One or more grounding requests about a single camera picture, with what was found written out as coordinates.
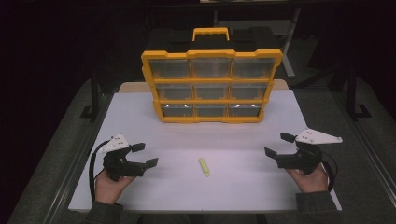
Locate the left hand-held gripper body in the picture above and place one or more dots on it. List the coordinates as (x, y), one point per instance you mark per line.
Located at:
(120, 165)

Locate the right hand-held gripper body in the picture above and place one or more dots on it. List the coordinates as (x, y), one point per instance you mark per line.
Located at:
(306, 158)

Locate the pale green stick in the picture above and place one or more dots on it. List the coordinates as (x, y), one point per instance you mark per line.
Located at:
(204, 167)

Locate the person's right hand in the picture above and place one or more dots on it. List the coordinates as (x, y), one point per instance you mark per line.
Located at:
(311, 183)

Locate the person's left hand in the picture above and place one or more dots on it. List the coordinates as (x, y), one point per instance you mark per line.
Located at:
(109, 191)

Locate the grey metal stand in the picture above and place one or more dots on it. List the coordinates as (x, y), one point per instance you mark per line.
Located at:
(291, 46)

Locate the yellow drawer organizer cabinet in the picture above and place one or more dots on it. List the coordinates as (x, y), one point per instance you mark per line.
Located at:
(211, 56)

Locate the aluminium frame rail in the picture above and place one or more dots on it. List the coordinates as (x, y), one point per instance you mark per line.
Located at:
(373, 155)
(67, 183)

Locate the black stand post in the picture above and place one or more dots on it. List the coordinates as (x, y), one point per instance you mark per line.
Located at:
(94, 93)
(351, 93)

